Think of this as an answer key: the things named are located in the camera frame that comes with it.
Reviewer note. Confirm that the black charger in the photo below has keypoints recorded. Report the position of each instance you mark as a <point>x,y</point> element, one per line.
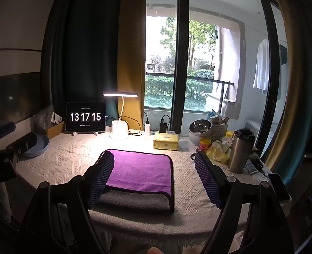
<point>163,127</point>

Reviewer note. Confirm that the yellow tissue pack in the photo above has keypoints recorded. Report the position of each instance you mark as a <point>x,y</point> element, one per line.
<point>166,140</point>

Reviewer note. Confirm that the white charger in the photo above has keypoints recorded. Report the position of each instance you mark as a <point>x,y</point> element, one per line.
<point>147,128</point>

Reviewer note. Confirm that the black balcony railing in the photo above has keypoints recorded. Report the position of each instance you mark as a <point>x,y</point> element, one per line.
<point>161,74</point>

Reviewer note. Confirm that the clear plastic bag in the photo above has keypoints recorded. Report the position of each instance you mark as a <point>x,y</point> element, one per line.
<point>41,120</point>

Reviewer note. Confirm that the yellow plastic bag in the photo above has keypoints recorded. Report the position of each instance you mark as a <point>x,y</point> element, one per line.
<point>219,154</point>

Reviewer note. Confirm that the teal hanging garment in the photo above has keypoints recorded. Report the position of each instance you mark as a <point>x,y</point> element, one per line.
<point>283,55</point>

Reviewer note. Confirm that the purple towel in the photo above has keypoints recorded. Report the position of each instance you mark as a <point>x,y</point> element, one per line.
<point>142,169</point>

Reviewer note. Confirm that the yellow jar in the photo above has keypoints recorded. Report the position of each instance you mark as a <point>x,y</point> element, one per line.
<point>205,144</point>

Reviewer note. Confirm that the yellow curtain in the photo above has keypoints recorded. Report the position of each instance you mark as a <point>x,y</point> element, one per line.
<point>132,58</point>

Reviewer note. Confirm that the white slotted basket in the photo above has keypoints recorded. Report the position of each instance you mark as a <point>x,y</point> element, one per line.
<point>219,132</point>

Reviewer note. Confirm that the steel bowl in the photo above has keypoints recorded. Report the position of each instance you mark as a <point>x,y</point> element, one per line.
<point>199,127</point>

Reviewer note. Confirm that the steel tumbler with black lid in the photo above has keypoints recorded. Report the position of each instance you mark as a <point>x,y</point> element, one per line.
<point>240,150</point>

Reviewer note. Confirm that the blue bowl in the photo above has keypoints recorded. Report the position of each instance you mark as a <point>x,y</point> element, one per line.
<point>38,148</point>

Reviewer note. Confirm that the white desk lamp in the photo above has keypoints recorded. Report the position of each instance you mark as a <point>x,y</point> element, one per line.
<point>119,129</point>

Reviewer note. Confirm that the tablet with clock display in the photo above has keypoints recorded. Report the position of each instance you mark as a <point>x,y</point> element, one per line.
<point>86,117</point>

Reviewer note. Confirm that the black window frame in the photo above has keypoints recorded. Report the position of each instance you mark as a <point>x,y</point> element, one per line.
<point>181,58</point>

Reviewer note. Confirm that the person's right hand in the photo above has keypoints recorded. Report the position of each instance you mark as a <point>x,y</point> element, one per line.
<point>154,250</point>

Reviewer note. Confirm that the white paper roll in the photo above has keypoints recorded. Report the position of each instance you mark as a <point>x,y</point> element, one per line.
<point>228,141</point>

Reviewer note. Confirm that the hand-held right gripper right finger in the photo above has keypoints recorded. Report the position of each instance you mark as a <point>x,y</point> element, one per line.
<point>209,181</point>

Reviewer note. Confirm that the cardboard box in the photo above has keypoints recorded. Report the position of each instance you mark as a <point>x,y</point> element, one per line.
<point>56,130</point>

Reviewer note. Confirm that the white hanging shirt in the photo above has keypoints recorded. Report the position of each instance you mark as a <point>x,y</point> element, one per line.
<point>261,66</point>

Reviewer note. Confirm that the black smartphone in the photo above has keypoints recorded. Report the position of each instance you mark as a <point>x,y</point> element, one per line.
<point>279,187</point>

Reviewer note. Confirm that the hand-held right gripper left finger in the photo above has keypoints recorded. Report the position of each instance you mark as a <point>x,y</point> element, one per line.
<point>101,181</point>

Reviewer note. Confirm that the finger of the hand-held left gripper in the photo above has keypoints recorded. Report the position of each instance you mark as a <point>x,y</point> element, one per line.
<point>4,128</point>
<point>26,143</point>

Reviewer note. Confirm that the dark green curtain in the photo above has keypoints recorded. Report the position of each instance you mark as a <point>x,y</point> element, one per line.
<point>87,45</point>

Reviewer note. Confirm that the grey towel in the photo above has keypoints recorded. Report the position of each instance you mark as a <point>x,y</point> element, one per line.
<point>134,200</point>

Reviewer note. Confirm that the white tablet stand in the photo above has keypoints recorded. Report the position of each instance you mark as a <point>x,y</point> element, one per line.
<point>76,132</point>

